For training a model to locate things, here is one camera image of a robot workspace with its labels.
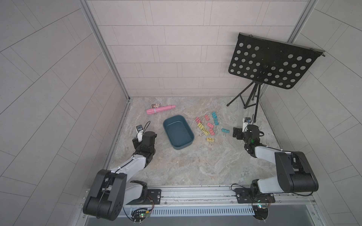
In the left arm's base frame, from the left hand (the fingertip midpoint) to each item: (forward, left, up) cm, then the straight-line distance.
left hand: (143, 133), depth 89 cm
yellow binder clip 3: (-2, -43, -3) cm, 43 cm away
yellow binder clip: (+8, -37, -3) cm, 38 cm away
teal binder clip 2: (+13, -49, -5) cm, 51 cm away
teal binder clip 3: (+4, -54, -2) cm, 54 cm away
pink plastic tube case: (+21, -2, -2) cm, 22 cm away
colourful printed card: (+27, -4, -3) cm, 27 cm away
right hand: (+6, -64, 0) cm, 64 cm away
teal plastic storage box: (+3, -23, -4) cm, 24 cm away
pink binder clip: (+16, -43, -4) cm, 46 cm away
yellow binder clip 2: (+3, -41, -3) cm, 41 cm away
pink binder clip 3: (+4, -45, -4) cm, 45 cm away
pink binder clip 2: (+10, -44, -4) cm, 45 cm away
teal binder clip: (+19, -48, -4) cm, 52 cm away
